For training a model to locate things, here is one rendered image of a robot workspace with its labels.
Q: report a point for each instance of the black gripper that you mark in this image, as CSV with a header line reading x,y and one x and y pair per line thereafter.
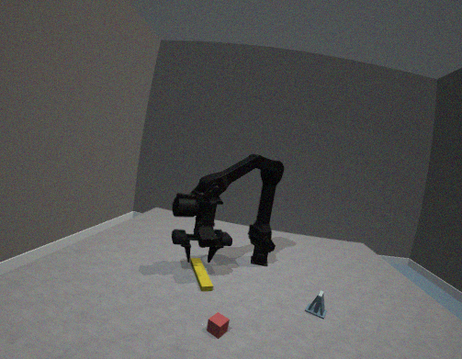
x,y
180,237

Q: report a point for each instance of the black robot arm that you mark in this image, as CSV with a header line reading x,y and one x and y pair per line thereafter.
x,y
213,185

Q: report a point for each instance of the small red cube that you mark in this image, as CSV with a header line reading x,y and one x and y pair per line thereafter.
x,y
217,325

